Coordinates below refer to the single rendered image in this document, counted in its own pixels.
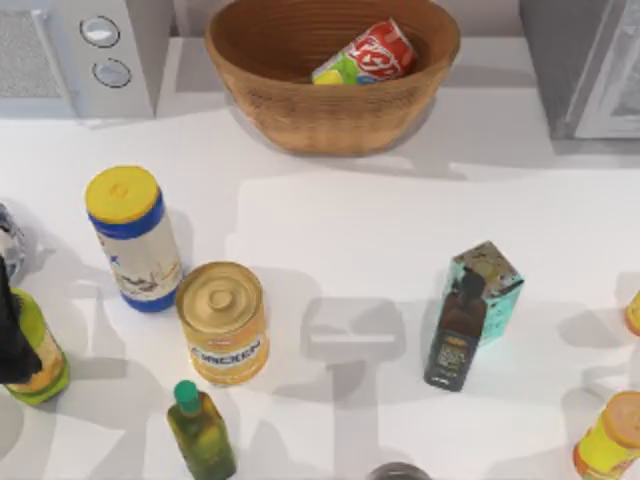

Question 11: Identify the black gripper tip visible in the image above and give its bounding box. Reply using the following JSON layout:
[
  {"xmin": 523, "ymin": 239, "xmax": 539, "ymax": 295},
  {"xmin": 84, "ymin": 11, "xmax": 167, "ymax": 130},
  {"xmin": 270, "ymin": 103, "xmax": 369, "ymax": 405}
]
[{"xmin": 0, "ymin": 253, "xmax": 44, "ymax": 386}]

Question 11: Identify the grey round can top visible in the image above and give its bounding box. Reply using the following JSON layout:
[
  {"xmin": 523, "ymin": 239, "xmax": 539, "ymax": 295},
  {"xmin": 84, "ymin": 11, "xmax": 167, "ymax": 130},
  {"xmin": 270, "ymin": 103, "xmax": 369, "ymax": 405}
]
[{"xmin": 367, "ymin": 462, "xmax": 433, "ymax": 480}]

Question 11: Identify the dark brown bottle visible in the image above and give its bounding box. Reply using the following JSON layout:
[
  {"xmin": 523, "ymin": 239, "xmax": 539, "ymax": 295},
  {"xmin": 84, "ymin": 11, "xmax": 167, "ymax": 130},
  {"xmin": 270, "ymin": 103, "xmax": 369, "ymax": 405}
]
[{"xmin": 423, "ymin": 266, "xmax": 490, "ymax": 392}]

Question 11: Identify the red and white can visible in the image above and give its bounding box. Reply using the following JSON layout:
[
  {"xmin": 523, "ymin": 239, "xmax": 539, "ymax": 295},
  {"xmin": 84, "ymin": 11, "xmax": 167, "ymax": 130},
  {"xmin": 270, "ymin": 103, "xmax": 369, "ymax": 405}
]
[{"xmin": 311, "ymin": 17, "xmax": 419, "ymax": 86}]

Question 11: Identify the green-capped olive oil bottle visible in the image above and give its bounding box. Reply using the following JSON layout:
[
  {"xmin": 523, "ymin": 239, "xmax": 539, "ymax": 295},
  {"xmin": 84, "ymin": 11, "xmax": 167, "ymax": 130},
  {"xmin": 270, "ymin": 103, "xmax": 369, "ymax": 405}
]
[{"xmin": 166, "ymin": 379, "xmax": 238, "ymax": 480}]

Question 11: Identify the yellow-lidded blue white canister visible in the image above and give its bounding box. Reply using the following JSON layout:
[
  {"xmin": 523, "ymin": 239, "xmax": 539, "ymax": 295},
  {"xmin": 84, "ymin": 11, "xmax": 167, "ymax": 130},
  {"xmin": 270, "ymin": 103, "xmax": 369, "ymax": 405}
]
[{"xmin": 85, "ymin": 165, "xmax": 184, "ymax": 314}]

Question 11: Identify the yellow chicken can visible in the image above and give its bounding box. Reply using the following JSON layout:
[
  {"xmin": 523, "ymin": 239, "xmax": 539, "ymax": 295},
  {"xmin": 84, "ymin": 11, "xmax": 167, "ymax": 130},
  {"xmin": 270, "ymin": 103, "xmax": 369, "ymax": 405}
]
[{"xmin": 174, "ymin": 261, "xmax": 271, "ymax": 388}]

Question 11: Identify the pale microwave oven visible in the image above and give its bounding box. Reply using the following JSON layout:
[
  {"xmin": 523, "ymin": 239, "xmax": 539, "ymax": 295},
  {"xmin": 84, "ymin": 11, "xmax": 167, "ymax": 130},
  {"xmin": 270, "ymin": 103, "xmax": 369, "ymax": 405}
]
[{"xmin": 0, "ymin": 0, "xmax": 176, "ymax": 120}]

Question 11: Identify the teal patterned box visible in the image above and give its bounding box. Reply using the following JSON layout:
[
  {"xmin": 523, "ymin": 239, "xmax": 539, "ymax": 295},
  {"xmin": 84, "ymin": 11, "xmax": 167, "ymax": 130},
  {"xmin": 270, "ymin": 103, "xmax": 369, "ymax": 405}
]
[{"xmin": 447, "ymin": 240, "xmax": 525, "ymax": 347}]

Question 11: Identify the brown woven basket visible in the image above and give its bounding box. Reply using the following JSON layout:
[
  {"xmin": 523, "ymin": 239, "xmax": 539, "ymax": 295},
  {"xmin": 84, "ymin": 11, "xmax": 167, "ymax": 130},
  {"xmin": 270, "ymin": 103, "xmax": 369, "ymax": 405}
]
[{"xmin": 204, "ymin": 0, "xmax": 462, "ymax": 156}]

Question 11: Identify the round microwave knob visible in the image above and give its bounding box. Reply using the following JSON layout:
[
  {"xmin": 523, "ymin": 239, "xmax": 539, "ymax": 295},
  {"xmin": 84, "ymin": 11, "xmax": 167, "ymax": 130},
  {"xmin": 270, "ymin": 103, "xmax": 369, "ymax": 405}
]
[
  {"xmin": 79, "ymin": 15, "xmax": 122, "ymax": 50},
  {"xmin": 91, "ymin": 57, "xmax": 133, "ymax": 89}
]

